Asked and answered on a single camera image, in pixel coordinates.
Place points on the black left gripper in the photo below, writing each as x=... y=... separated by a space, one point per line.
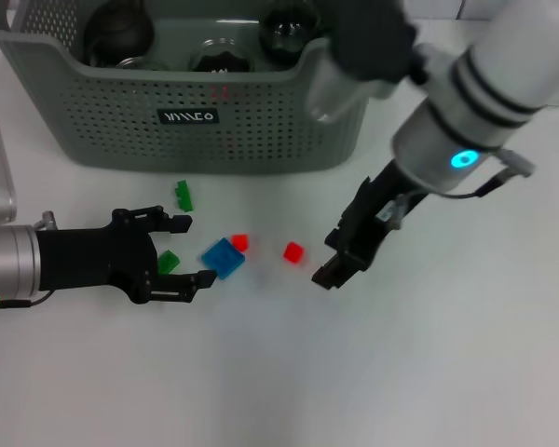
x=93 y=261

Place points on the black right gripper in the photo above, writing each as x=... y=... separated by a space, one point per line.
x=377 y=214

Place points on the green toy brick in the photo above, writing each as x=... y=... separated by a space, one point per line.
x=167 y=261
x=184 y=198

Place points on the blue square toy plate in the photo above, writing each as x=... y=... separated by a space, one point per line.
x=223 y=256

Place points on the small red toy brick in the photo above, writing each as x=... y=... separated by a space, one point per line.
x=240 y=242
x=293 y=253

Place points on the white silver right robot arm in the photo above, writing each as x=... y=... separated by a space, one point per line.
x=484 y=102

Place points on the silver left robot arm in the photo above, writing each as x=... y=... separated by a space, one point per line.
x=9 y=263

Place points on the grey-green perforated storage bin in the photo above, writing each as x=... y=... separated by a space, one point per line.
x=214 y=130

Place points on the black round teapot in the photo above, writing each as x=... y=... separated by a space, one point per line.
x=121 y=32

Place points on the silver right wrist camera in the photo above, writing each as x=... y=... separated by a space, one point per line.
x=368 y=46

